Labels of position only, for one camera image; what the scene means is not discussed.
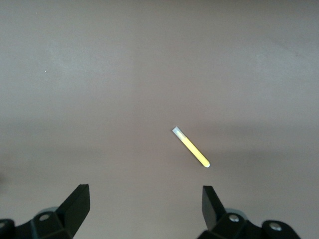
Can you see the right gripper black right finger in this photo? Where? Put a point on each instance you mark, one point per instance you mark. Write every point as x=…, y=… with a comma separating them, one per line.
x=213, y=211

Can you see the yellow highlighter pen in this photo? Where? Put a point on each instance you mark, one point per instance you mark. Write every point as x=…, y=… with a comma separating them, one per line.
x=194, y=149

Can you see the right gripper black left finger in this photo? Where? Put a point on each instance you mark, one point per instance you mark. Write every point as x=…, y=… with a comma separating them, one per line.
x=72, y=209

